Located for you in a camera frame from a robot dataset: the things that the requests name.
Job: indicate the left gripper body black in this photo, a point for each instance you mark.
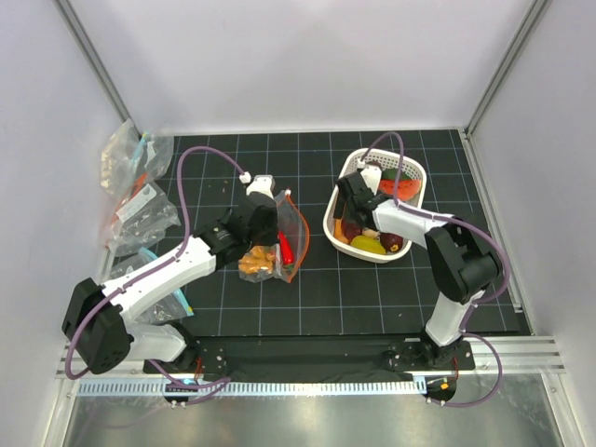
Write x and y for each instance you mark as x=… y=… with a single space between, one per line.
x=267 y=237

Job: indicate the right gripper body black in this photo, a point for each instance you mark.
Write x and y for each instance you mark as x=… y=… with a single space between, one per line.
x=348 y=210

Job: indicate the yellow orange ginger root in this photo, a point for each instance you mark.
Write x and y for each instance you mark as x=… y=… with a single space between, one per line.
x=259 y=260

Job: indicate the clear zip bag orange zipper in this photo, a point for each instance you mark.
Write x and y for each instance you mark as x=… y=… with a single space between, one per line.
x=293 y=224

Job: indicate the red chili pepper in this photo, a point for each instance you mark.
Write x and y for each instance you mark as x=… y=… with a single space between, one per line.
x=286 y=252

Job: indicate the dark red passion fruit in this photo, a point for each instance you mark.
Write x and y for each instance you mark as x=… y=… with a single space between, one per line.
x=391 y=242

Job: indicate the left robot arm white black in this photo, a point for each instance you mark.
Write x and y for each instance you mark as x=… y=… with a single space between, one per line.
x=101 y=319

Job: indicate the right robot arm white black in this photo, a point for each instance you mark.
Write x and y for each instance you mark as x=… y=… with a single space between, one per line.
x=468 y=267

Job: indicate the clear bag with white label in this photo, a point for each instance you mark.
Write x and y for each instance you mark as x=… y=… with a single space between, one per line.
x=142 y=221

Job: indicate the dark red meat slice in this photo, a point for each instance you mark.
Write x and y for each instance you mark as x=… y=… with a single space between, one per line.
x=350 y=230

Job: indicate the beige garlic bulb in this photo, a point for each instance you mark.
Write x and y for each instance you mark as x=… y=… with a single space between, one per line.
x=368 y=232

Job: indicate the orange papaya slice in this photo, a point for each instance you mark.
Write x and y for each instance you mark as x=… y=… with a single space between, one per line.
x=339 y=233

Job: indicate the yellow lemon slice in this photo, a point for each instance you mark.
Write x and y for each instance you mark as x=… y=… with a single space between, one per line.
x=371 y=245

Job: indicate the dark purple plum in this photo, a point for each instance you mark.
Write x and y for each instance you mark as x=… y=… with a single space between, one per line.
x=374 y=165

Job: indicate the watermelon slice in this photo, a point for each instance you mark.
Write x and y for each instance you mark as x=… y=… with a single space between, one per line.
x=407 y=189

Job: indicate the black grid cutting mat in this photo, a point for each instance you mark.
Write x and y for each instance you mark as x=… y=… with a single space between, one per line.
x=332 y=293

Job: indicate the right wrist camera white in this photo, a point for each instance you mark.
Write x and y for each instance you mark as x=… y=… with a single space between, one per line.
x=372 y=178

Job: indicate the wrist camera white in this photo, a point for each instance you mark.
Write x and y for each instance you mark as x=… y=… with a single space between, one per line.
x=261 y=184
x=372 y=178

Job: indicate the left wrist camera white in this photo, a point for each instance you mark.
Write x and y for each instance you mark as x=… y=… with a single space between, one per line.
x=261 y=184

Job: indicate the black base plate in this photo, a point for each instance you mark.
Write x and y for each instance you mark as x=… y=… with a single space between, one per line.
x=316 y=357

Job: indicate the slotted aluminium cable duct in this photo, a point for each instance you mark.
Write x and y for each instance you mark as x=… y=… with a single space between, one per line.
x=162 y=387

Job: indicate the aluminium frame rail left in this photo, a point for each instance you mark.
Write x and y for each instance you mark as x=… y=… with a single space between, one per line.
x=94 y=60

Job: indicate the aluminium frame rail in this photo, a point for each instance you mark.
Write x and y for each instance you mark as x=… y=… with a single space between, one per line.
x=529 y=22
x=94 y=60

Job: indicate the aluminium frame rail right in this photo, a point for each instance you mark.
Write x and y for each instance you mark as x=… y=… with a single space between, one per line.
x=529 y=22

